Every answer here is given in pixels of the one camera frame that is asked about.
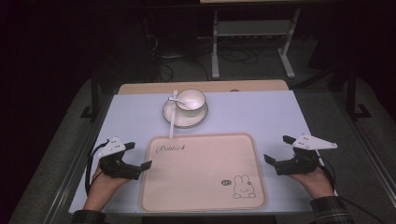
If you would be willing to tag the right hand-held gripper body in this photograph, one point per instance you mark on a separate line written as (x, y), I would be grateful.
(300, 163)

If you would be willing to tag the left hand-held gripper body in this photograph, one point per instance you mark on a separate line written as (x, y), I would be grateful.
(115, 169)

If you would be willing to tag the person's left hand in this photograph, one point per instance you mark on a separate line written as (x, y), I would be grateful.
(104, 186)

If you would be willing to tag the person's right hand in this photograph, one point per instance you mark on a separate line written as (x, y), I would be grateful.
(313, 184)

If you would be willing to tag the pale blue table mat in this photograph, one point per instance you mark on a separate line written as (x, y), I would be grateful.
(255, 115)

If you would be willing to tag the beige tray with rabbit print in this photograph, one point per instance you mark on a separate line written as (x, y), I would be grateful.
(202, 174)

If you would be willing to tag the black metal stand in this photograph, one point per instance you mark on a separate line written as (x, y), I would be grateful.
(92, 99)
(355, 96)

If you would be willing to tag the white plate with dark rim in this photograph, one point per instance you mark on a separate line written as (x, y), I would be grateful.
(186, 116)

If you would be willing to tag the white spoon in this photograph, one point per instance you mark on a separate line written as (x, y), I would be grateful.
(178, 100)

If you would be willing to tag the white bowl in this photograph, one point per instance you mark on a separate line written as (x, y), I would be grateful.
(192, 100)

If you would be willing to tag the white metal stand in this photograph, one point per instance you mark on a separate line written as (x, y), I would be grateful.
(253, 29)

